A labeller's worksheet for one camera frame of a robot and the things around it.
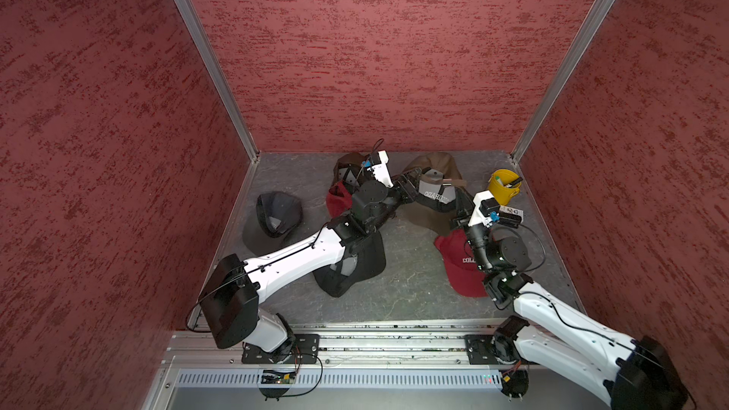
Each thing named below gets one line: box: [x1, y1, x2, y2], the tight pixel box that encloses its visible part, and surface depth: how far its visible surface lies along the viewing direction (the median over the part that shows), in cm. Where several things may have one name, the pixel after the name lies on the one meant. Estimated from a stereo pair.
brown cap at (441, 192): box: [401, 151, 472, 235], surface depth 80 cm
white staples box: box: [499, 205, 524, 224], surface depth 104 cm
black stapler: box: [498, 210, 522, 229], surface depth 100 cm
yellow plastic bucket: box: [487, 168, 523, 206], surface depth 102 cm
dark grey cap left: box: [242, 191, 304, 257], surface depth 97 cm
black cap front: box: [313, 230, 387, 298], surface depth 88 cm
